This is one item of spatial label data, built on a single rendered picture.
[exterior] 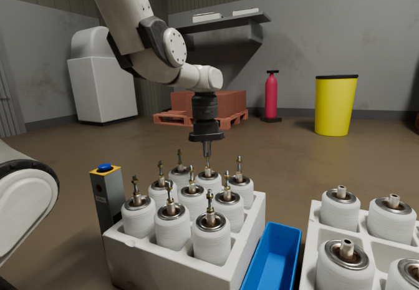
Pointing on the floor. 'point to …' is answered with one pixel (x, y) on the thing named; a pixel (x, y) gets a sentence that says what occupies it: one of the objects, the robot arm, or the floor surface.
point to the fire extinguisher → (270, 99)
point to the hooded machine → (100, 80)
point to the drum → (334, 103)
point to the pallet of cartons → (178, 103)
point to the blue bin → (274, 259)
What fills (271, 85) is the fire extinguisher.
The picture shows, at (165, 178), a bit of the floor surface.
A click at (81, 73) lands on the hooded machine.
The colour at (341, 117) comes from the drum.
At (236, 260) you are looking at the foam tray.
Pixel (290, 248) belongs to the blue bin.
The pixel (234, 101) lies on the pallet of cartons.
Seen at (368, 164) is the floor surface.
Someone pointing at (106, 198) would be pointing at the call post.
